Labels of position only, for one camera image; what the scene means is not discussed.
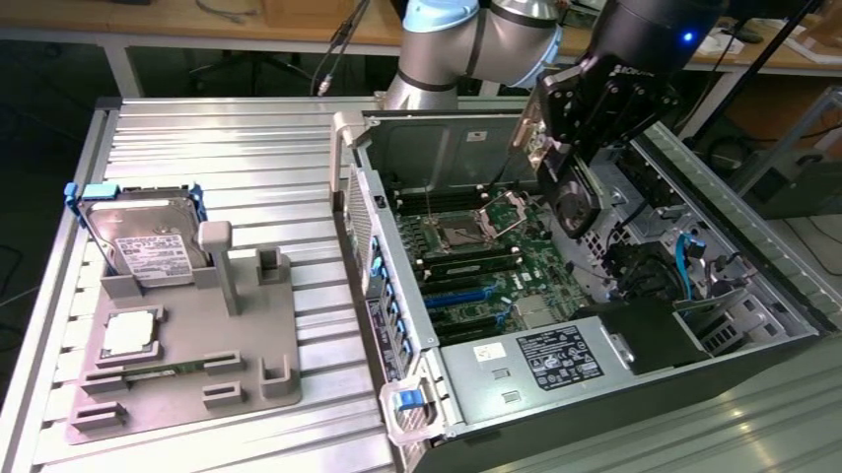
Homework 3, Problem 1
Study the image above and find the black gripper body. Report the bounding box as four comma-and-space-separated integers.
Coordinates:
576, 0, 725, 94

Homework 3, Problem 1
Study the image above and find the graphics card with black fan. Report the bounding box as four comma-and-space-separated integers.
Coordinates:
510, 98, 606, 241

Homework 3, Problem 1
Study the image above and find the white plastic desk item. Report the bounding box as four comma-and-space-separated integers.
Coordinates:
698, 29, 746, 55

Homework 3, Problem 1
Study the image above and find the silver disk bay cage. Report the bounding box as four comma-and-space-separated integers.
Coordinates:
578, 145, 662, 257

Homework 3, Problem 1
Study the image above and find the black monitor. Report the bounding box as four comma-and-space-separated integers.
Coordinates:
721, 0, 827, 43

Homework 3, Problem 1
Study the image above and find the black tripod leg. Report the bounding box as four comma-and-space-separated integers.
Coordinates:
677, 0, 827, 137

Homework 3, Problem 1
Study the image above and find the metal socket cover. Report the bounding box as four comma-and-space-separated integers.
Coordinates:
474, 189, 535, 233

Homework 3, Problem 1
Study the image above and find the black RAM slot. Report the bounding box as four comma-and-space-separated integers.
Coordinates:
394, 186, 488, 204
396, 196, 492, 214

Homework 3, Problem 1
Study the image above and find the dark equipment box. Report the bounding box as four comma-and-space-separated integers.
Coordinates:
755, 147, 842, 221

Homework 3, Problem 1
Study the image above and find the CPU socket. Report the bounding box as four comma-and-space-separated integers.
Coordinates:
430, 214, 492, 253

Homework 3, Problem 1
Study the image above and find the green motherboard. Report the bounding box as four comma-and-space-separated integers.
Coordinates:
394, 189, 598, 346

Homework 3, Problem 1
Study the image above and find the black RAM stick with label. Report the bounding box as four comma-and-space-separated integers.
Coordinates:
423, 258, 524, 283

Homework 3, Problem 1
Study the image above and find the blue expansion slot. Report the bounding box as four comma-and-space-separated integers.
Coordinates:
422, 287, 503, 310

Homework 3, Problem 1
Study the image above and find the silver chipset heatsink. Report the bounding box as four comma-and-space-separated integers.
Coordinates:
512, 297, 568, 330

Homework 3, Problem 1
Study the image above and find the black office chair base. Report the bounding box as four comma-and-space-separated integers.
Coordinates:
188, 48, 318, 98

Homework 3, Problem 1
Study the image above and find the black expansion slot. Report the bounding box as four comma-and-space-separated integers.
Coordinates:
432, 314, 510, 344

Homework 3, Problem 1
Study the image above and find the grey power supply unit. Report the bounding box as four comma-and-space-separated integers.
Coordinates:
436, 314, 638, 428

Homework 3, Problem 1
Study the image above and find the open black PC case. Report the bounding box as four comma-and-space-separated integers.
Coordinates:
327, 108, 831, 473

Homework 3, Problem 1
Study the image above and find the silver hard disk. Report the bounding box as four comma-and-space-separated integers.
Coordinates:
84, 197, 206, 290

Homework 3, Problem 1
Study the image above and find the blue disk caddy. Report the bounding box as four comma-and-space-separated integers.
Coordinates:
63, 180, 211, 277

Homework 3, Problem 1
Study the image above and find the green RAM stick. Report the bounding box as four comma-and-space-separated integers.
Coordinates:
124, 361, 210, 380

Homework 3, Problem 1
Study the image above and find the silver CPU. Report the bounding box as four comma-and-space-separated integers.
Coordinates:
103, 314, 159, 354

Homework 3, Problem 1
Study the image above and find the grey parts rack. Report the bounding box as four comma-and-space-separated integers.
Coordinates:
63, 220, 306, 447

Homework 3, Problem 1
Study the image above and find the black wire bundle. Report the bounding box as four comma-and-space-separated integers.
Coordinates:
602, 238, 683, 303

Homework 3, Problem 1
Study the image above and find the blue disk wire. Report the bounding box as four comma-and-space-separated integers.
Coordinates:
671, 231, 709, 303

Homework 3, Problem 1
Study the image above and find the wooden desk white frame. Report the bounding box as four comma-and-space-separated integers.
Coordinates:
0, 0, 842, 139

